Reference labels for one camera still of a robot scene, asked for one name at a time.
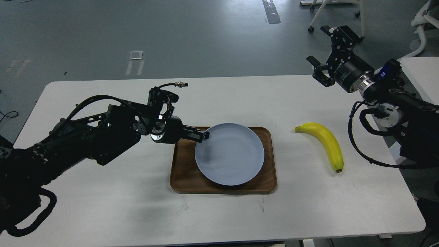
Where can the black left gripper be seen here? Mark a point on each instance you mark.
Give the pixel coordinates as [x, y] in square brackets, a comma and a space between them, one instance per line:
[175, 131]

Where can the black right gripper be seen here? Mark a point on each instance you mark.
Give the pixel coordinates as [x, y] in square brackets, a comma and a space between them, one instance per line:
[343, 66]

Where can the light blue plate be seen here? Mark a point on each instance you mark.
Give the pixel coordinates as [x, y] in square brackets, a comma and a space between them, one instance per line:
[232, 155]

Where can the yellow banana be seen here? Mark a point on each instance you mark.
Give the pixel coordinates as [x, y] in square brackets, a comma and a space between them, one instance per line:
[328, 140]

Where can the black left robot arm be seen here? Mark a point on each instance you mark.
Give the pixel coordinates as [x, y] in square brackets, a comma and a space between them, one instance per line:
[100, 128]

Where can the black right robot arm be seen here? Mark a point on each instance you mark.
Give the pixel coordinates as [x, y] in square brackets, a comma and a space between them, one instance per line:
[391, 111]

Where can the white rolling chair base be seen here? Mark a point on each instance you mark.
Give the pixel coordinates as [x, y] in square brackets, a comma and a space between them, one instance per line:
[327, 10]

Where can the brown wooden tray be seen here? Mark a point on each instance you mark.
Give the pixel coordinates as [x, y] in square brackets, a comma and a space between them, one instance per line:
[186, 178]

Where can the grey floor tape strip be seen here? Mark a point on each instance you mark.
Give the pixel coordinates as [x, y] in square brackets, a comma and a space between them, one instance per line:
[271, 12]

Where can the white side table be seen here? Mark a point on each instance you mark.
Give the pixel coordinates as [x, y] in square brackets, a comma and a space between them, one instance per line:
[423, 72]

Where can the white office chair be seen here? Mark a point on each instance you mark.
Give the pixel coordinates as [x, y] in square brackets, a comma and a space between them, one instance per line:
[426, 17]

